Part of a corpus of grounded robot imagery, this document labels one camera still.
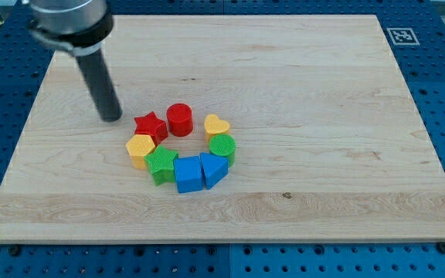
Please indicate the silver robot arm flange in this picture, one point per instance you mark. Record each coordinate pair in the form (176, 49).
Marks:
(76, 27)

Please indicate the yellow heart block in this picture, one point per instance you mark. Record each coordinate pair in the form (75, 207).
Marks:
(213, 126)

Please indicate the white fiducial marker tag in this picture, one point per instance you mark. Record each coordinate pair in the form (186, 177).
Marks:
(402, 36)

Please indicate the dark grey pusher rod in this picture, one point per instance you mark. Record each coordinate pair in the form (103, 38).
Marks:
(97, 78)

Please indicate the blue cube block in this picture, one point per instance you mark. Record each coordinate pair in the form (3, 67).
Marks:
(188, 174)

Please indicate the yellow hexagon block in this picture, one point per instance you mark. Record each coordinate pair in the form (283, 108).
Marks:
(138, 147)

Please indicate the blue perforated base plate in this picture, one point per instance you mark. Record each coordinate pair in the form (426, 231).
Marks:
(22, 67)

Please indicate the light wooden board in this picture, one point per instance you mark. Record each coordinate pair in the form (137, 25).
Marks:
(329, 144)

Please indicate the green cylinder block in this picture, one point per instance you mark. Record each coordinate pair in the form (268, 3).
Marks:
(223, 145)

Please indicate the red cylinder block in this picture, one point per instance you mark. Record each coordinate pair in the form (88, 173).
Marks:
(179, 116)

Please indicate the blue triangle block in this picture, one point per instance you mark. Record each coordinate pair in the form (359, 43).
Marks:
(215, 168)

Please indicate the green star block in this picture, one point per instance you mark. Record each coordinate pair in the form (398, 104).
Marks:
(160, 164)

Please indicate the red star block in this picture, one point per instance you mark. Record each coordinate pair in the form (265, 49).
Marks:
(153, 126)

